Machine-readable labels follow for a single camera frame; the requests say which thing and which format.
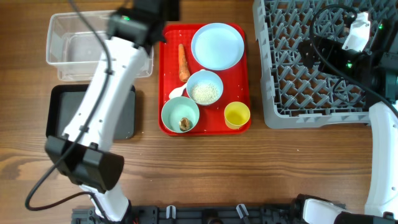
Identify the brown food scrap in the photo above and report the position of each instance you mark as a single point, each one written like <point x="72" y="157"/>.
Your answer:
<point x="184" y="124"/>

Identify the white plastic spoon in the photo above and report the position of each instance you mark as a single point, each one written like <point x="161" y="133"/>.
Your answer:
<point x="177" y="92"/>

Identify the clear plastic bin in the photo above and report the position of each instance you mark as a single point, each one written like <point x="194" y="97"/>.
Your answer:
<point x="74" y="49"/>

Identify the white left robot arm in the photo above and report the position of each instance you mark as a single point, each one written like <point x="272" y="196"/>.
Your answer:
<point x="82" y="151"/>

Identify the yellow plastic cup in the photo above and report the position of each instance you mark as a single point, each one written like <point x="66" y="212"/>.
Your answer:
<point x="236" y="114"/>

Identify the grey dishwasher rack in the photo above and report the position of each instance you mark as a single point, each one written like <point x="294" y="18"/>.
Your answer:
<point x="294" y="96"/>

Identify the red serving tray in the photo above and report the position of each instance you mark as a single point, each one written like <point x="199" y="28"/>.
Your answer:
<point x="235" y="80"/>

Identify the mint green bowl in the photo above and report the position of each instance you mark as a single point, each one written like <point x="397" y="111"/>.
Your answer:
<point x="176" y="109"/>

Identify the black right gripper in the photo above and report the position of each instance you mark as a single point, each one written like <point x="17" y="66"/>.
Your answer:
<point x="311" y="53"/>

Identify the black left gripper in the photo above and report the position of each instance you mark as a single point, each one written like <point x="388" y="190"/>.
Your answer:
<point x="171" y="12"/>

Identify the large light blue plate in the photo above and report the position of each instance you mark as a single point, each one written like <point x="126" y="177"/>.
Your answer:
<point x="217" y="46"/>

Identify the light blue rice bowl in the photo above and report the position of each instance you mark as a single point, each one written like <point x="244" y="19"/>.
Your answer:
<point x="205" y="87"/>

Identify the orange carrot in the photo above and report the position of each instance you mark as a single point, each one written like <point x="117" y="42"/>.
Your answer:
<point x="183" y="71"/>

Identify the black waste tray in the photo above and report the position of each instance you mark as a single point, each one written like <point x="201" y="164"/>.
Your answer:
<point x="66" y="99"/>

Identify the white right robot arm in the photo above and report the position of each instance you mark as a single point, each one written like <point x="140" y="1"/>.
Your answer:
<point x="381" y="205"/>

